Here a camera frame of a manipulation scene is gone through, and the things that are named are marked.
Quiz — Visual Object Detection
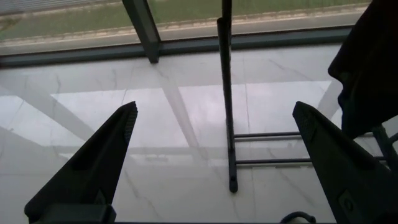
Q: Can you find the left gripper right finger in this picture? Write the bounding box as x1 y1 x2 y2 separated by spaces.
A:
292 101 398 223

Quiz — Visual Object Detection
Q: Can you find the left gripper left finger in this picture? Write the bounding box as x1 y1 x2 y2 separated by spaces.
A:
24 101 139 223

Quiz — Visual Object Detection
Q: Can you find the black garment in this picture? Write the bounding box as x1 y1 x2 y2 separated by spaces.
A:
328 0 398 139

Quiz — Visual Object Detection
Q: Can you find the black clothes rack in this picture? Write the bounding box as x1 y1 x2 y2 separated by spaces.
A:
216 0 398 194

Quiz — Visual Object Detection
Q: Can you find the window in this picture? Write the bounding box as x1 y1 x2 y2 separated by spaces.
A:
0 0 373 68

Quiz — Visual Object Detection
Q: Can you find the black cable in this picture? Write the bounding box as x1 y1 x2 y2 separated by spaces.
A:
279 211 317 223

